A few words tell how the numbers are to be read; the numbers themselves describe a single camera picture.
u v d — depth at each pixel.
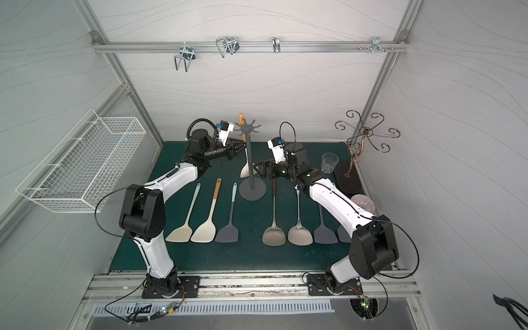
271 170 0.70
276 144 0.70
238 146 0.82
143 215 0.50
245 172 0.91
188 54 0.78
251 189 1.01
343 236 0.83
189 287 0.73
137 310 0.72
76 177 0.67
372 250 0.42
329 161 1.08
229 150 0.76
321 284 0.73
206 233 0.85
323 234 0.85
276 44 0.78
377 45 0.76
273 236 0.85
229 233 0.84
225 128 0.75
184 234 0.87
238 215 0.93
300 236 0.84
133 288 0.75
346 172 1.04
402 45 0.78
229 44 0.77
